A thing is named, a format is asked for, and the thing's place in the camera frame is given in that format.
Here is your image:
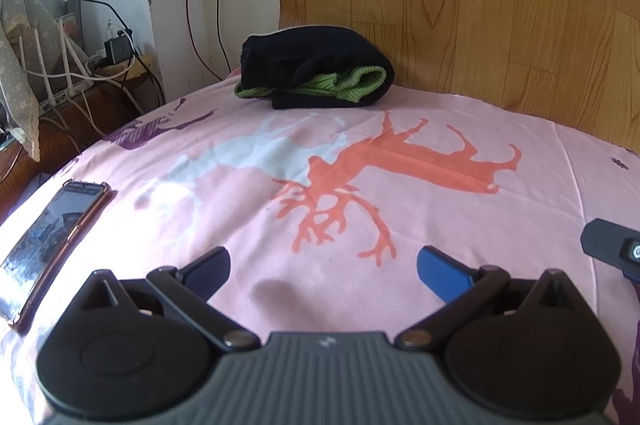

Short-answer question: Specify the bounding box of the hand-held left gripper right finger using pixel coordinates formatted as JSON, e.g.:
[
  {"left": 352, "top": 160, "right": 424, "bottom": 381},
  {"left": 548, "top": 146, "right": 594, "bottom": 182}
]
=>
[{"left": 395, "top": 245, "right": 598, "bottom": 351}]

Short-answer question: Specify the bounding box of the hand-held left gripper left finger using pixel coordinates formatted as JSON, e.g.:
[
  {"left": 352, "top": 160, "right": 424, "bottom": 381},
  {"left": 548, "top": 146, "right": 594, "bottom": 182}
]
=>
[{"left": 81, "top": 246, "right": 261, "bottom": 353}]

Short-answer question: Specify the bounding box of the green navy white knit sweater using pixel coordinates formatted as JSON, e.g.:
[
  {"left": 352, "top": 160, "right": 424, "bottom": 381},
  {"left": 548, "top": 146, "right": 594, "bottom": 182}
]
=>
[{"left": 234, "top": 25, "right": 396, "bottom": 110}]

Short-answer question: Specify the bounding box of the pink printed bedsheet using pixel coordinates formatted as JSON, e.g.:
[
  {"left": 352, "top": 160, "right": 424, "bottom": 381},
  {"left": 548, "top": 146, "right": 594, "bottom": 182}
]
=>
[{"left": 0, "top": 67, "right": 640, "bottom": 425}]

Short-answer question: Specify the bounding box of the smartphone in clear case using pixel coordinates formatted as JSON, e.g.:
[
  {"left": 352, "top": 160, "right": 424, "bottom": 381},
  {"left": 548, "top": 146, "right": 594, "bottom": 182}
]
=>
[{"left": 0, "top": 179, "right": 117, "bottom": 334}]

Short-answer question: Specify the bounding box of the black power adapter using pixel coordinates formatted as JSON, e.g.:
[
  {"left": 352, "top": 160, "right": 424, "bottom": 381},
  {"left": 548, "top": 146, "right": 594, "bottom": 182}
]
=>
[{"left": 103, "top": 30, "right": 133, "bottom": 66}]

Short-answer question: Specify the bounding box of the white router with antennas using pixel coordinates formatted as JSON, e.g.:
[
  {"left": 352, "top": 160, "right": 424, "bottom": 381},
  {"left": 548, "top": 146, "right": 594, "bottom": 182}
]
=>
[{"left": 17, "top": 16, "right": 103, "bottom": 110}]

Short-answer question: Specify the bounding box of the wooden headboard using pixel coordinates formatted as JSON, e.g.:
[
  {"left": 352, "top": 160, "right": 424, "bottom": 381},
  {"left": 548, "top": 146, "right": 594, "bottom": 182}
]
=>
[{"left": 272, "top": 0, "right": 640, "bottom": 156}]

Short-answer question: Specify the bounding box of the grey floral cloth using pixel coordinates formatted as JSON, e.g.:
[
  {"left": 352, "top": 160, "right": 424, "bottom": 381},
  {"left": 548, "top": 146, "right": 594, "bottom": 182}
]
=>
[{"left": 0, "top": 0, "right": 67, "bottom": 163}]

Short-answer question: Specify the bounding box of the thick black cable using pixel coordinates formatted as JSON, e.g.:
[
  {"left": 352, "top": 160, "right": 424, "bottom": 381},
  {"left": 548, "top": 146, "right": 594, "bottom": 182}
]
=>
[{"left": 32, "top": 0, "right": 132, "bottom": 33}]

